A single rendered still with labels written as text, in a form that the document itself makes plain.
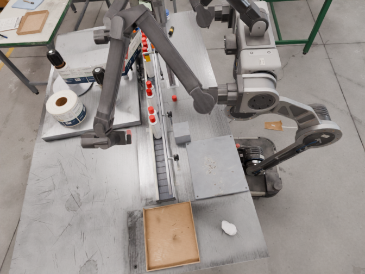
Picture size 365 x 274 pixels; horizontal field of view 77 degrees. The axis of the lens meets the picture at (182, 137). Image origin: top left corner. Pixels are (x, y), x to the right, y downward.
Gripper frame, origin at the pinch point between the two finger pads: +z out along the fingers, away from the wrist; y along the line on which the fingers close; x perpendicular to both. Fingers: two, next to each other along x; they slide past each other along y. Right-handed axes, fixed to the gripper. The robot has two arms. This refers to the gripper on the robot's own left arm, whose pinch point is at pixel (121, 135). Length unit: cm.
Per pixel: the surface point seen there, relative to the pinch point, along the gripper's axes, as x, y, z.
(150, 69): -38, -2, 59
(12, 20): -106, 159, 131
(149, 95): -18.9, -7.5, 31.2
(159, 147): 12.5, -12.3, 28.0
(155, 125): -2.1, -12.3, 20.1
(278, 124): 14, -117, 140
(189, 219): 48, -31, 6
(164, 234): 53, -18, 1
